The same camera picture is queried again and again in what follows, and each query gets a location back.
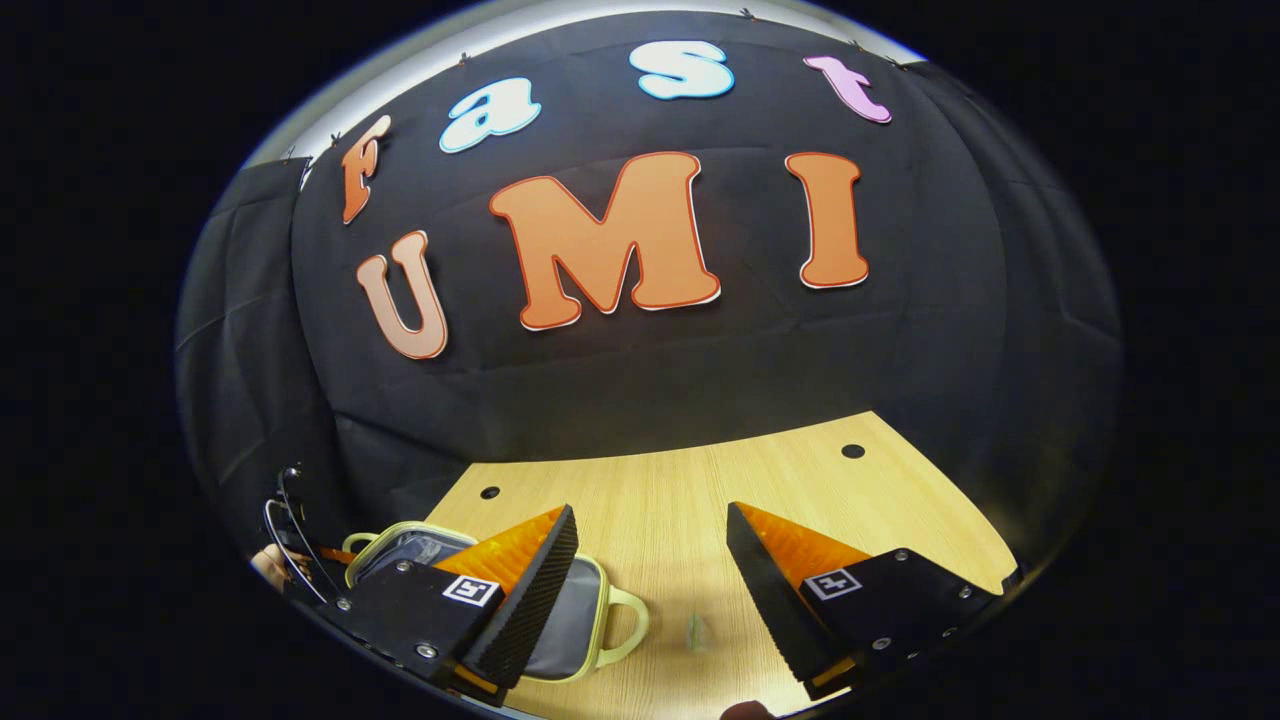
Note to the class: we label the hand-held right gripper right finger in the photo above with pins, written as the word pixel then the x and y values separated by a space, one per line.
pixel 770 590

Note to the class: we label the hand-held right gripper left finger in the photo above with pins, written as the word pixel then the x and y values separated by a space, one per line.
pixel 530 600

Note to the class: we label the pale yellow suitcase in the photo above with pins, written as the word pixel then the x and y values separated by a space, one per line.
pixel 575 625

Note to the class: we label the silver green skincare sachet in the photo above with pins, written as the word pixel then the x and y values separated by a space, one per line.
pixel 698 633

